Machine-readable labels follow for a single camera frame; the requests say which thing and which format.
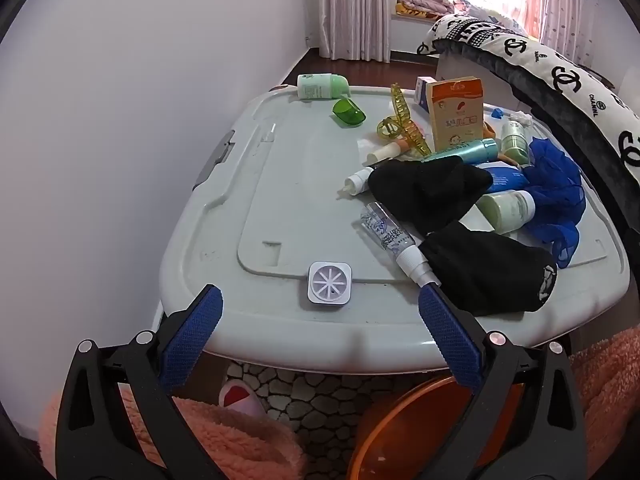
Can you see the white red slipper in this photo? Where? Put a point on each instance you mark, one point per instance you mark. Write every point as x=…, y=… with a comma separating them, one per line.
x=237, y=395

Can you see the plain black sock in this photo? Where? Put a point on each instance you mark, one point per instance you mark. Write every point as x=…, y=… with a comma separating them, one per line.
x=425, y=190

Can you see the cream lip balm stick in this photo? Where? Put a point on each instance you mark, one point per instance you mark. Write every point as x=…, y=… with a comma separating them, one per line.
x=387, y=150

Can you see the blue mesh bath loofah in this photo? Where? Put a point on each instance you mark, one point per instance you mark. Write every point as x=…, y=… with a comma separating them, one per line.
x=555, y=185

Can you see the person's right leg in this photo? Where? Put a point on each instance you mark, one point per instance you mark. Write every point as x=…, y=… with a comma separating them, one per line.
x=610, y=385

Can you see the yellow hair claw clip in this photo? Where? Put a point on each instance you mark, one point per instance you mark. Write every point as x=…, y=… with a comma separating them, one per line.
x=400, y=125

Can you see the green white bottle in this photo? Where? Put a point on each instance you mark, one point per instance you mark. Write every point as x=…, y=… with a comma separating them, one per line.
x=320, y=86

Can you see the white tube with blue label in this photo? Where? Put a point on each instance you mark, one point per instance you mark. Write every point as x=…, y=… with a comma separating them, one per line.
x=505, y=178

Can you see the small pale green bottle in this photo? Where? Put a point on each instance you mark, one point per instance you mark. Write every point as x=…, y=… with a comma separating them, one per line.
x=515, y=147

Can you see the dotted pink curtain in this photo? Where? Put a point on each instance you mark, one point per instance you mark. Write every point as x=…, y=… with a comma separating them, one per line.
x=360, y=10
x=565, y=5

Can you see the person's leg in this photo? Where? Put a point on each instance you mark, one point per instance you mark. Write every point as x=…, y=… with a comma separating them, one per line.
x=610, y=385
x=200, y=440

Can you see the clear spray bottle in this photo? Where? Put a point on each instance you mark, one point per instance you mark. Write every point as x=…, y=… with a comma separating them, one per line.
x=387, y=230

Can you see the blue white cardboard box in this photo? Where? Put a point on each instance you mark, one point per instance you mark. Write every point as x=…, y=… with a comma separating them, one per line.
x=424, y=91

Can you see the green plastic cup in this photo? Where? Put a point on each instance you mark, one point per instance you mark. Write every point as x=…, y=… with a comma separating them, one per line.
x=348, y=112

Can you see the white crumpled tissue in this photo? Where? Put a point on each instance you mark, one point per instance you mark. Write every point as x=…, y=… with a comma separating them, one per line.
x=521, y=119

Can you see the stone pattern floor mat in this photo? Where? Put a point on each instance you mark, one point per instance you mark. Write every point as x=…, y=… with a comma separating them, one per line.
x=310, y=395

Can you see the black sock with white logo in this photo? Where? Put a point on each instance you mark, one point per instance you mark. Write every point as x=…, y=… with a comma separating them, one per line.
x=480, y=270

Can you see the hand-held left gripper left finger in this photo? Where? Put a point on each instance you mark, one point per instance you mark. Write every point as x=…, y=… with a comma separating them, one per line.
x=192, y=335

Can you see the floral quilt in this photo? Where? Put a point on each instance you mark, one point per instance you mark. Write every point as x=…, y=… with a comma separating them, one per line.
x=485, y=15

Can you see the white nozzle bottle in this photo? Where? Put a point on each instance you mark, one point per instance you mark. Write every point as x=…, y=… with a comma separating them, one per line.
x=357, y=180

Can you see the orange plastic bucket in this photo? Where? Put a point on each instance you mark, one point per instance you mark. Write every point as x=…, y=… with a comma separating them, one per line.
x=400, y=435

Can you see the teal cosmetic tube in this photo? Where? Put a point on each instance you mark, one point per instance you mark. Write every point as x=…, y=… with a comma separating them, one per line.
x=465, y=150

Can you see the orange cardboard box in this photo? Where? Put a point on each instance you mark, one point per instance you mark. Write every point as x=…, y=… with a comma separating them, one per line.
x=455, y=115

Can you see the white square plastic grille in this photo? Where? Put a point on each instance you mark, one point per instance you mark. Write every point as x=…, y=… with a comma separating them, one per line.
x=327, y=282

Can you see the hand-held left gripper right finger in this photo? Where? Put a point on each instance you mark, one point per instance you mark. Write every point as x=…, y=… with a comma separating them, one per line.
x=450, y=335

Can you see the person's left leg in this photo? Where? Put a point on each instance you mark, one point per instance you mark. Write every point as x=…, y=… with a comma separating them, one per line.
x=200, y=440

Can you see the pale green jar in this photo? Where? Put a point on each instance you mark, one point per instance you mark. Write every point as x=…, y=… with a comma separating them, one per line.
x=505, y=210

